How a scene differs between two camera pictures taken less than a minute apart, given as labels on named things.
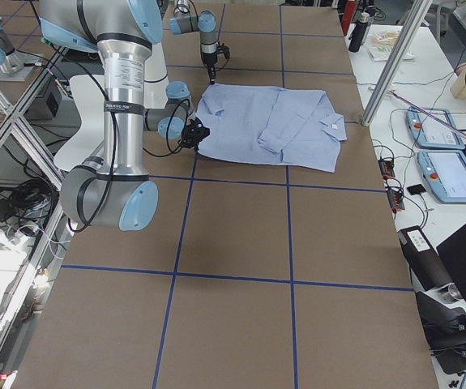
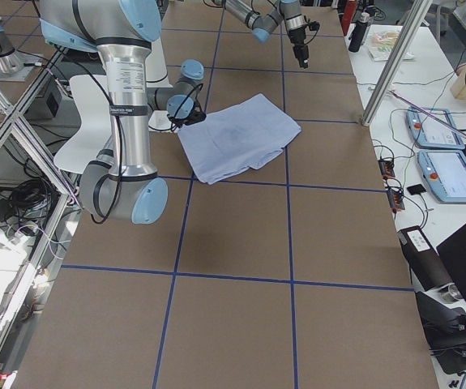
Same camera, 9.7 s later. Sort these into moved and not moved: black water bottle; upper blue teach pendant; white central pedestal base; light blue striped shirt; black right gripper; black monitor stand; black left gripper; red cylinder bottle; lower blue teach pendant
Moved: light blue striped shirt; black left gripper; black right gripper
Not moved: white central pedestal base; lower blue teach pendant; black water bottle; red cylinder bottle; black monitor stand; upper blue teach pendant
